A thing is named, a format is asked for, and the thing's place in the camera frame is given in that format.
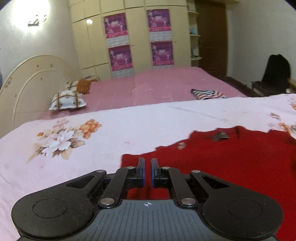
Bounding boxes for red knit garment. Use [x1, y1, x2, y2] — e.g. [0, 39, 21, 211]
[127, 126, 295, 240]

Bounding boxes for black clothes on chair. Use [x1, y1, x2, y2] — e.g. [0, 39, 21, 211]
[262, 54, 291, 90]

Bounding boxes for pink bed sheet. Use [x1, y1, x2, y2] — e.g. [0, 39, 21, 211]
[47, 66, 247, 114]

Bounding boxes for striped folded garment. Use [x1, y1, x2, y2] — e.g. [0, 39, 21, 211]
[191, 89, 226, 100]

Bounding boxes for floral pink white quilt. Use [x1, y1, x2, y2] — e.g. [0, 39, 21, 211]
[1, 94, 295, 240]

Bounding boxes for front floral pillow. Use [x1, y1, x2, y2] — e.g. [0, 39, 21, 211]
[49, 90, 87, 111]

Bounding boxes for floral pillow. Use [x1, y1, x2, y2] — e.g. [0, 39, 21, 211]
[49, 90, 87, 111]
[65, 79, 84, 92]

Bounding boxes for orange knitted cloth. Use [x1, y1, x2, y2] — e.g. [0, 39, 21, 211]
[76, 79, 98, 94]

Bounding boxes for back floral pillow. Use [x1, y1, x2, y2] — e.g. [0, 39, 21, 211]
[65, 79, 84, 92]

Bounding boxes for lower left purple poster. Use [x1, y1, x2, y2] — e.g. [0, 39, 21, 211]
[108, 45, 133, 71]

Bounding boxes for purple poster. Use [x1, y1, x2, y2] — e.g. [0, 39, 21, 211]
[108, 45, 133, 71]
[147, 9, 171, 33]
[103, 13, 128, 39]
[151, 41, 174, 68]

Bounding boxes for lower right purple poster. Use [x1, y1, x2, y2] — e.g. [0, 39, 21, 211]
[151, 41, 174, 68]

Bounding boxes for wooden chair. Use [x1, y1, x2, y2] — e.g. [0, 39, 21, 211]
[251, 78, 296, 96]

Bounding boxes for cream round headboard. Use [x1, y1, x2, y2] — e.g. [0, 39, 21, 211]
[1, 55, 81, 137]

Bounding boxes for corner shelf unit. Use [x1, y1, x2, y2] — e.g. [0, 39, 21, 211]
[186, 0, 202, 67]

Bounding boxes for upper left purple poster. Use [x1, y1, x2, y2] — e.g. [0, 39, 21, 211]
[103, 13, 128, 39]

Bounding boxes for upper right purple poster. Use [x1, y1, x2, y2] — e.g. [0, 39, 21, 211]
[147, 9, 171, 33]

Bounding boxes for cream wardrobe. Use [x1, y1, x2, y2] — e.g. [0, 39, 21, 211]
[69, 1, 191, 80]

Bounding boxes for brown wooden door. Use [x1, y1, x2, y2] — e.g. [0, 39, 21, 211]
[196, 1, 228, 80]

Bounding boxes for wall lamp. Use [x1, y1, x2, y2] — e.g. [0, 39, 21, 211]
[28, 15, 47, 27]

